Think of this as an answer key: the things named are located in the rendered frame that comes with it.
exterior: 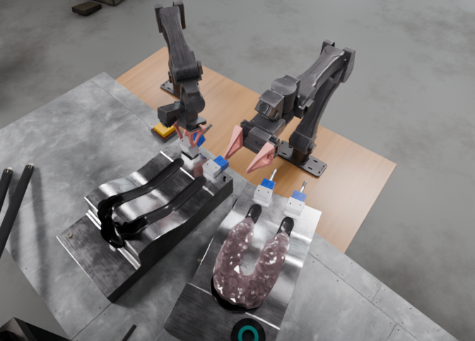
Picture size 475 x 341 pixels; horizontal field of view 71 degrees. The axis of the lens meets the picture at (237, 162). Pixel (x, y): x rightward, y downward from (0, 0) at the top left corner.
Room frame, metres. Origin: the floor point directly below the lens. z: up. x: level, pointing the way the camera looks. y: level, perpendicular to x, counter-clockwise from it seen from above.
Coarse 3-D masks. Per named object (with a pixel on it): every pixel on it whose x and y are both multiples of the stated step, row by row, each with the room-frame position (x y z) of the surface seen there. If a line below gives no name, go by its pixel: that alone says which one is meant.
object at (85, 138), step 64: (64, 128) 0.90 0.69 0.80; (128, 128) 0.90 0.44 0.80; (64, 192) 0.60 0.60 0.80; (64, 256) 0.37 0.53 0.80; (192, 256) 0.37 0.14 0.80; (320, 256) 0.37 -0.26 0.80; (64, 320) 0.19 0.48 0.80; (128, 320) 0.19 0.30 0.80; (320, 320) 0.19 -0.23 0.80; (384, 320) 0.19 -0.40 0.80
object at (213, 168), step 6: (210, 162) 0.65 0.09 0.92; (216, 162) 0.66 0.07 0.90; (222, 162) 0.66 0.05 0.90; (228, 162) 0.66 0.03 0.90; (204, 168) 0.63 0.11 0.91; (210, 168) 0.62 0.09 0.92; (216, 168) 0.62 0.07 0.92; (222, 168) 0.64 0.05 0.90; (210, 174) 0.61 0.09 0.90; (216, 174) 0.61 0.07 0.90
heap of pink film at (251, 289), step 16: (240, 224) 0.43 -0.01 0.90; (240, 240) 0.38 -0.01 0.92; (272, 240) 0.38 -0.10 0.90; (288, 240) 0.40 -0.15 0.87; (224, 256) 0.33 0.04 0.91; (240, 256) 0.34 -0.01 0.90; (272, 256) 0.33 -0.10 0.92; (224, 272) 0.29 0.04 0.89; (240, 272) 0.29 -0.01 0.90; (256, 272) 0.29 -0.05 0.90; (272, 272) 0.29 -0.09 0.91; (224, 288) 0.25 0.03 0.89; (240, 288) 0.25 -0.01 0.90; (256, 288) 0.25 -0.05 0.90; (240, 304) 0.22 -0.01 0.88; (256, 304) 0.22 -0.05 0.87
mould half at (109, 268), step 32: (160, 160) 0.68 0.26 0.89; (192, 160) 0.68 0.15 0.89; (96, 192) 0.52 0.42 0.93; (160, 192) 0.55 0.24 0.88; (224, 192) 0.57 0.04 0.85; (96, 224) 0.45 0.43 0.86; (160, 224) 0.43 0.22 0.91; (192, 224) 0.47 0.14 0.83; (96, 256) 0.35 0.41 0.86; (128, 256) 0.35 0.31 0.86; (160, 256) 0.37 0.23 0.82; (128, 288) 0.28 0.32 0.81
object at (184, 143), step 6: (210, 126) 0.79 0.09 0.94; (204, 132) 0.76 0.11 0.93; (186, 138) 0.73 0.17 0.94; (204, 138) 0.74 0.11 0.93; (180, 144) 0.71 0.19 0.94; (186, 144) 0.70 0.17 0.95; (198, 144) 0.72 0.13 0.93; (186, 150) 0.69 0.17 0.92; (192, 150) 0.69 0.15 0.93; (198, 150) 0.70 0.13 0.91; (192, 156) 0.68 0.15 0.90
